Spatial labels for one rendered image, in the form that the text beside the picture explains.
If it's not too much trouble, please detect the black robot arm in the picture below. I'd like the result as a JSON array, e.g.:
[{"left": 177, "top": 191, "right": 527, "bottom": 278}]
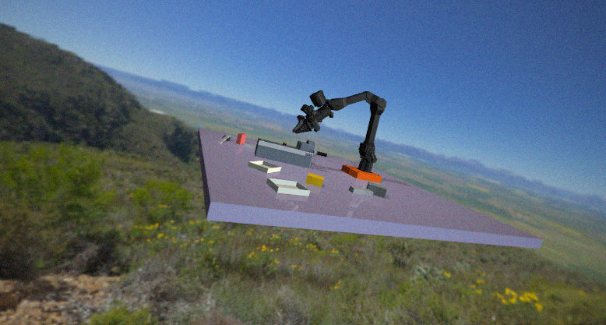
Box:
[{"left": 300, "top": 90, "right": 387, "bottom": 173}]

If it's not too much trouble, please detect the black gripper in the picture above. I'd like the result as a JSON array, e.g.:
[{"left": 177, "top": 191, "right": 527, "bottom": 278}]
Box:
[{"left": 292, "top": 110, "right": 323, "bottom": 134}]

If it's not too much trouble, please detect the yellow square block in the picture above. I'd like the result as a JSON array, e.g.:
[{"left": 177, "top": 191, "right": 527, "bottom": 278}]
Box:
[{"left": 305, "top": 173, "right": 324, "bottom": 187}]

